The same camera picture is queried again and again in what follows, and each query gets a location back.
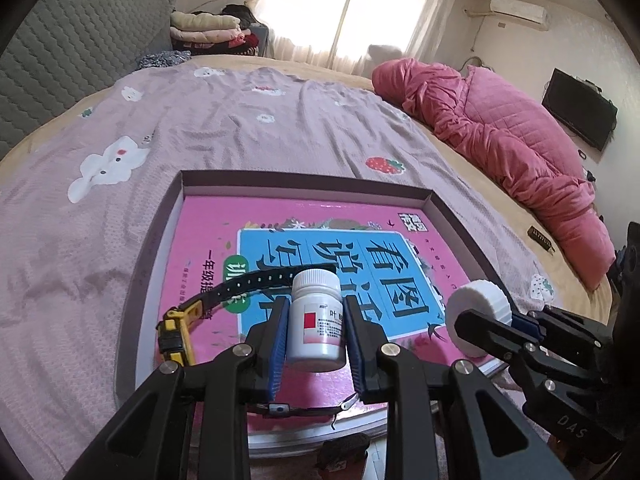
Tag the black flat television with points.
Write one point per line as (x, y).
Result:
(580, 107)

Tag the cream folded blanket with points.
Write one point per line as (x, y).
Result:
(200, 20)

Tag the shallow grey cardboard box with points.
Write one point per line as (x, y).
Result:
(300, 187)

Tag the red and dark folded clothes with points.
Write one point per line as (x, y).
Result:
(235, 49)

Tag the white round jar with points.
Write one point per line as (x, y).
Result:
(480, 300)

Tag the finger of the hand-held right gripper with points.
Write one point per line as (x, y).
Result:
(485, 332)
(565, 332)

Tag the grey quilted headboard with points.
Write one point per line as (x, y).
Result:
(75, 45)

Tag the pink and blue book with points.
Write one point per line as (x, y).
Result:
(210, 230)

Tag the white air conditioner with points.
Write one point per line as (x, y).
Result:
(517, 10)

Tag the black and yellow wristwatch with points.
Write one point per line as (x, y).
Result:
(175, 335)

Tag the pink quilted duvet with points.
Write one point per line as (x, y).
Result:
(500, 145)

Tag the black bag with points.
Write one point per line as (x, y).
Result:
(237, 12)

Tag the blue floral cloth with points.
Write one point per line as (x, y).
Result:
(162, 60)

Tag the white pill bottle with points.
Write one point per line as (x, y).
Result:
(315, 330)

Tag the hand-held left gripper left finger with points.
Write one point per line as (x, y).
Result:
(277, 355)

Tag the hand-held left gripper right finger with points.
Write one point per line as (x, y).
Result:
(356, 355)

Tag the red and black lighter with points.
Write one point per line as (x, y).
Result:
(345, 450)

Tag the purple printed bed sheet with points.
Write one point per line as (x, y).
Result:
(100, 260)

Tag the pink folded blanket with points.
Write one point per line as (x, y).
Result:
(210, 36)

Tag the grey pillow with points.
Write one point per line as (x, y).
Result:
(382, 55)

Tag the white sheer curtain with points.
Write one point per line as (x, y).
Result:
(310, 10)

